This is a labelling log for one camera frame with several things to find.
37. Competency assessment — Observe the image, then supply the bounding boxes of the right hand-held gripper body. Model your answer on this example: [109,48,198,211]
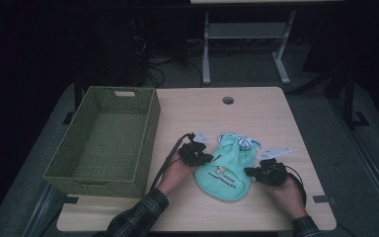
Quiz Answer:
[258,147,294,188]

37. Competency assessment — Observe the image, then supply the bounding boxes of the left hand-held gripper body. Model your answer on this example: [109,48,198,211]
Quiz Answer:
[177,132,211,167]

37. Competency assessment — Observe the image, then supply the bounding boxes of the mint green baby garment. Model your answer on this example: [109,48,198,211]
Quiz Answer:
[193,131,263,202]

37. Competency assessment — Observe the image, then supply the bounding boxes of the green woven basket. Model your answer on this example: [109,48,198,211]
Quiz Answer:
[42,86,162,199]

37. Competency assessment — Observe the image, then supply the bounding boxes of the person's left hand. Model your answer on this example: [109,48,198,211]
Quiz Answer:
[156,154,198,198]

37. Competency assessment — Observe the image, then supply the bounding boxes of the person's right hand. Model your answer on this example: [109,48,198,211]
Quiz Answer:
[269,176,308,221]

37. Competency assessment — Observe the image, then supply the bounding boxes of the grey tape strip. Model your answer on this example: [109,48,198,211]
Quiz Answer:
[312,195,339,206]

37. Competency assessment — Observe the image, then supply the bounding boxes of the black metal floor stand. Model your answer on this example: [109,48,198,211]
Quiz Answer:
[285,65,371,130]

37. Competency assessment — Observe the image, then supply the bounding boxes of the grey metal stand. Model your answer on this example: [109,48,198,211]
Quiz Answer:
[201,9,297,86]

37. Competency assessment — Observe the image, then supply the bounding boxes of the right hand-held gripper black cable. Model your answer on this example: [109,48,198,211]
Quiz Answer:
[284,164,308,208]

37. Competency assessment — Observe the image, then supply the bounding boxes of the tangle of dark floor cables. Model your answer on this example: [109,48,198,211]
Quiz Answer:
[131,36,205,88]

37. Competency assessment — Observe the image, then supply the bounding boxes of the metal floor rail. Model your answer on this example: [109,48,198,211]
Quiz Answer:
[329,98,379,228]

